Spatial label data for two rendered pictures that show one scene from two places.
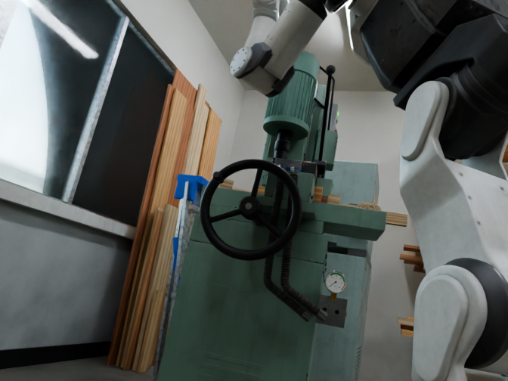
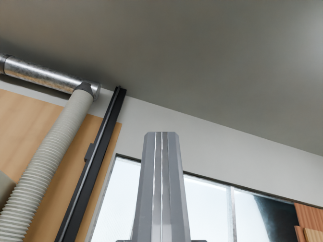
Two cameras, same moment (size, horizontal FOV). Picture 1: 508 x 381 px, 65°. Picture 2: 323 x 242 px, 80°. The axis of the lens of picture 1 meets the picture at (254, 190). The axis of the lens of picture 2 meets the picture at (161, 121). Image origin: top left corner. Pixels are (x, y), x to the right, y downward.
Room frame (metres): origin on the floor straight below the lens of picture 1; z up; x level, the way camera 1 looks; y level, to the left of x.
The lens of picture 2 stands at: (0.88, 0.05, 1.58)
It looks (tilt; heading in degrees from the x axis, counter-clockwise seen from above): 35 degrees up; 58
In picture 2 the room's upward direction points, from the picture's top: 11 degrees clockwise
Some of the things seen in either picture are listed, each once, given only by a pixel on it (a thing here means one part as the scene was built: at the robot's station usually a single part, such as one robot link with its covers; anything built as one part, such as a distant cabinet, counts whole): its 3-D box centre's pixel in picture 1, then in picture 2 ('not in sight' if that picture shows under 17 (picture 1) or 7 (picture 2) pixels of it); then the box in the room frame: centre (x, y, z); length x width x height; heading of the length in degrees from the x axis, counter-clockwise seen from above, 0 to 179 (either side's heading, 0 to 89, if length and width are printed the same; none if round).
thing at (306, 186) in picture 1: (290, 190); not in sight; (1.21, -0.11, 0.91); 0.15 x 0.14 x 0.09; 77
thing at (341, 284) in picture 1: (335, 285); not in sight; (1.16, -0.28, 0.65); 0.06 x 0.04 x 0.08; 77
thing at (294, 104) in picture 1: (292, 96); not in sight; (1.42, -0.07, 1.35); 0.18 x 0.18 x 0.31
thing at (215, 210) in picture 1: (264, 224); not in sight; (1.36, -0.06, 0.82); 0.40 x 0.21 x 0.04; 77
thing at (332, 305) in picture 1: (332, 311); not in sight; (1.22, -0.30, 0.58); 0.12 x 0.08 x 0.08; 167
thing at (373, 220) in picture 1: (289, 210); not in sight; (1.30, -0.13, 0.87); 0.61 x 0.30 x 0.06; 77
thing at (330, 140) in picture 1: (326, 150); not in sight; (1.60, -0.27, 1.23); 0.09 x 0.08 x 0.15; 167
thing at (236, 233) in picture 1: (268, 249); not in sight; (1.54, -0.10, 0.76); 0.57 x 0.45 x 0.09; 167
